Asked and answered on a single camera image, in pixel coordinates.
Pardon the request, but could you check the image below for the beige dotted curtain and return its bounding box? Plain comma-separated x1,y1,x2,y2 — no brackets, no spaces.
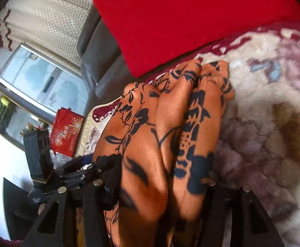
0,0,93,74

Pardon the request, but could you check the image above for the red knit blanket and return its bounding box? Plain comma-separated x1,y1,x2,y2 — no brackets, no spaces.
93,0,300,77

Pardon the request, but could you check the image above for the clear plastic bag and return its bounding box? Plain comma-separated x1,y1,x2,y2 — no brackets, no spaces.
50,150,72,169

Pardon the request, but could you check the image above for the floral plush sofa cover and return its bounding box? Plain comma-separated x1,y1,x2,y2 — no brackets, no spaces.
78,22,300,246

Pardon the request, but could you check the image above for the red gift box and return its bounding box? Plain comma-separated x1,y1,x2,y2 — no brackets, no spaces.
50,108,84,157

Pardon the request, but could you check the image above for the orange black floral garment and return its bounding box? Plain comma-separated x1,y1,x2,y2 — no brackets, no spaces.
93,60,234,246

